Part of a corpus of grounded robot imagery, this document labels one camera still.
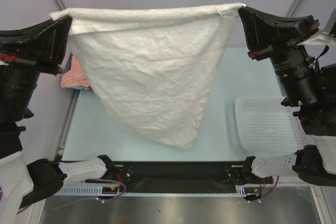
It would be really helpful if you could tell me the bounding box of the aluminium frame rail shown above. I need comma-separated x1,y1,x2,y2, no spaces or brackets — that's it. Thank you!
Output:
55,89,80,160

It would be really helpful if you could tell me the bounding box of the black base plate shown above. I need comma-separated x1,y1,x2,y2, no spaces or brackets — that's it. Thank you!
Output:
101,155,273,187

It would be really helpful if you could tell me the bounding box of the white perforated plastic basket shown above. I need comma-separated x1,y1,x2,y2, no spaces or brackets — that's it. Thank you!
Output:
235,97,314,153

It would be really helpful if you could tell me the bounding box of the pink towel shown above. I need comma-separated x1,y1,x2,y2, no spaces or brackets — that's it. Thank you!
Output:
61,56,90,90

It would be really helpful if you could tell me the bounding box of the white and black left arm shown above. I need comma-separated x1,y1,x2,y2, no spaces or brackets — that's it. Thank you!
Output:
1,16,116,223

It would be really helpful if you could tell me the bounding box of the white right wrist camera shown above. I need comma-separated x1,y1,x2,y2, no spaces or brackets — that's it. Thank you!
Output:
300,9,335,46

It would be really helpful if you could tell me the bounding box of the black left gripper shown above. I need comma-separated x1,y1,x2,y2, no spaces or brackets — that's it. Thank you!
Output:
0,12,77,119

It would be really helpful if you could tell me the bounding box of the white towel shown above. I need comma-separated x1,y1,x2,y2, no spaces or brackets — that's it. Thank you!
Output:
50,3,245,148

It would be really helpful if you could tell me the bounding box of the white slotted cable duct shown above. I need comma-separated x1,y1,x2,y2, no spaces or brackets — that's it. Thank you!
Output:
56,184,257,197

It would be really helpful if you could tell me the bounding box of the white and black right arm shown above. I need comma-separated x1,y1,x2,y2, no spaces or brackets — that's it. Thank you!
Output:
238,7,335,187

